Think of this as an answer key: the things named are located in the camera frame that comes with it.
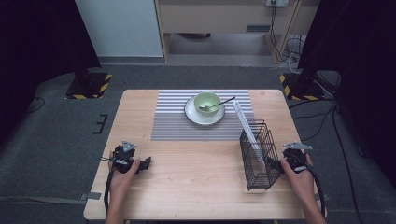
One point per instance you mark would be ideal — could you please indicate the metal spoon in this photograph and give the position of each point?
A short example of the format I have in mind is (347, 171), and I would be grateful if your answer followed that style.
(218, 104)

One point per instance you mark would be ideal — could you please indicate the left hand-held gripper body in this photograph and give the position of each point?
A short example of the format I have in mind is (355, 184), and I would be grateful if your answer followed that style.
(124, 155)

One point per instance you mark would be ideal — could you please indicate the grey white striped placemat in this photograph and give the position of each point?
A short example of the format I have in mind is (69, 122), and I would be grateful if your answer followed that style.
(174, 127)

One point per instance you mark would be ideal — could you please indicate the black stand base hazard stripes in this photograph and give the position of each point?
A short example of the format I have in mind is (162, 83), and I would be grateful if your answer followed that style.
(88, 87)
(303, 88)

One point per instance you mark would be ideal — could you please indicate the wall power outlet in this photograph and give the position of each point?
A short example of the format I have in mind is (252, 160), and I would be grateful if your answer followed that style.
(277, 2)

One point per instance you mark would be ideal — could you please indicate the black curtain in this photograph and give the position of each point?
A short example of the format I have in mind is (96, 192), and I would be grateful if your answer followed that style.
(361, 62)
(37, 46)

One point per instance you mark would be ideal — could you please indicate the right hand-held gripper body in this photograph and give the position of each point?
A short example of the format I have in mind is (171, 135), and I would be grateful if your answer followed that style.
(295, 155)

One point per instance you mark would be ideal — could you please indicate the wooden desk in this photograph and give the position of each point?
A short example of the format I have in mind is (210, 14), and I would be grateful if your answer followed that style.
(211, 18)

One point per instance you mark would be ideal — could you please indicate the green bowl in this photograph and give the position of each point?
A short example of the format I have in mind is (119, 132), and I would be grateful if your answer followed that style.
(205, 99)

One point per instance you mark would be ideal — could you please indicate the grey tape strip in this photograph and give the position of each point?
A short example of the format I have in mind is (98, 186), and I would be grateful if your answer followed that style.
(325, 197)
(91, 196)

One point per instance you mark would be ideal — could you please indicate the person's left hand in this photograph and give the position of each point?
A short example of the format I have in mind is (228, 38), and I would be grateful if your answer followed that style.
(120, 183)

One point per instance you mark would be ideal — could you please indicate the white plate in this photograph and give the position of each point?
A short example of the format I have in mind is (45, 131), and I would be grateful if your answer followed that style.
(194, 116)

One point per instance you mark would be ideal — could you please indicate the person's right hand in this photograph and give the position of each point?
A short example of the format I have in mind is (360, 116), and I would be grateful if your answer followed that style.
(300, 183)

